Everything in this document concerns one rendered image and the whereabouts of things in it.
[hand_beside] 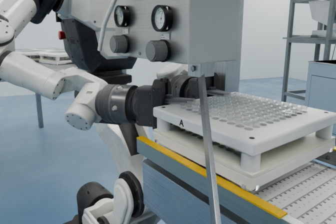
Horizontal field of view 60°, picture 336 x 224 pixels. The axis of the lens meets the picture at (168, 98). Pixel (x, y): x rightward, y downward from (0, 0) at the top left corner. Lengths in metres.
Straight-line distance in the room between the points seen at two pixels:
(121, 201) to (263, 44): 6.37
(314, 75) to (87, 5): 2.69
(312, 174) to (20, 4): 0.79
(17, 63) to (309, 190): 0.64
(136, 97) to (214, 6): 0.28
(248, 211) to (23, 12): 0.72
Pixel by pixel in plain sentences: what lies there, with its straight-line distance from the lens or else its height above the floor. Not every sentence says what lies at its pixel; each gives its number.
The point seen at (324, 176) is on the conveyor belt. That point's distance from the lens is 0.62.
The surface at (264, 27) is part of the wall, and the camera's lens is 7.05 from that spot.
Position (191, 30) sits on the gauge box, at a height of 1.05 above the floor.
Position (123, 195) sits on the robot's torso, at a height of 0.58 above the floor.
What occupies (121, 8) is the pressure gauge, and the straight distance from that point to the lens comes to 0.53.
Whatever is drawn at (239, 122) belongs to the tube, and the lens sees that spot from 0.47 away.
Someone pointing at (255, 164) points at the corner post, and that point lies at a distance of 0.43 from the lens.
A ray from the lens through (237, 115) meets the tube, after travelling 0.50.
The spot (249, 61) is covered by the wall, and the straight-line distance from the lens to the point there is 6.87.
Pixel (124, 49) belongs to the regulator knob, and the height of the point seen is 1.02.
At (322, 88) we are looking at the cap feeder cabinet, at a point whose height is 0.51.
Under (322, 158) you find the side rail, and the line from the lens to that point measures 0.66.
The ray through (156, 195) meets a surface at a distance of 0.61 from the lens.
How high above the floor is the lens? 1.05
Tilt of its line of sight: 13 degrees down
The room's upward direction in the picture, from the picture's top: straight up
